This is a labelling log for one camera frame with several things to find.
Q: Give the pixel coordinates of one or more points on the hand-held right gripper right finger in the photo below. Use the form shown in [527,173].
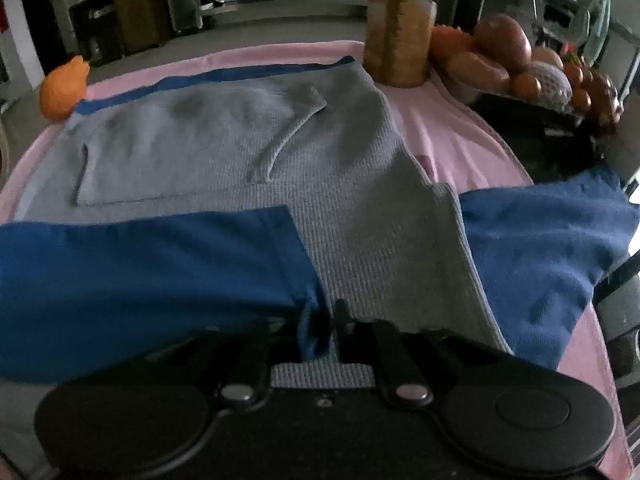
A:
[345,332]

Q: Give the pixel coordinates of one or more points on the pale green fan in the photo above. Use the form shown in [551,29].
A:
[597,20]

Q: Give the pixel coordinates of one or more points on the orange persimmon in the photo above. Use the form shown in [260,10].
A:
[447,40]

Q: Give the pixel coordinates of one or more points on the grey and blue sweater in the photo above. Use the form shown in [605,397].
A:
[350,185]

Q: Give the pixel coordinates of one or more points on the orange juice bottle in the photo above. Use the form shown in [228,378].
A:
[400,35]

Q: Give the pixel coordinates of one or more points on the wooden cabinet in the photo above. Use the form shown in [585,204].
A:
[140,10]

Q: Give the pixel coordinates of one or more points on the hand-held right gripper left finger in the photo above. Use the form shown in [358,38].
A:
[250,360]

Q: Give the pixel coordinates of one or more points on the red apple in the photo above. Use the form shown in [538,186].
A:
[502,42]

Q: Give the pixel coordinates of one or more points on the pink blanket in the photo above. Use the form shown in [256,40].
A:
[450,130]

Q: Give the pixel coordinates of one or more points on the small orange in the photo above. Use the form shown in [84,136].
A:
[572,74]
[525,86]

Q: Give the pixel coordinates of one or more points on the metal fruit tray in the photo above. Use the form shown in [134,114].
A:
[467,92]

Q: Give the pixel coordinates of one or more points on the sweet potato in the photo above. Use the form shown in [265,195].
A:
[477,72]

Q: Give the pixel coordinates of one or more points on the fruit in white foam net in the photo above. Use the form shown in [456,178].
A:
[547,85]

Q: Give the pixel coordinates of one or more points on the orange tangerine with knob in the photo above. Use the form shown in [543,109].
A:
[62,92]

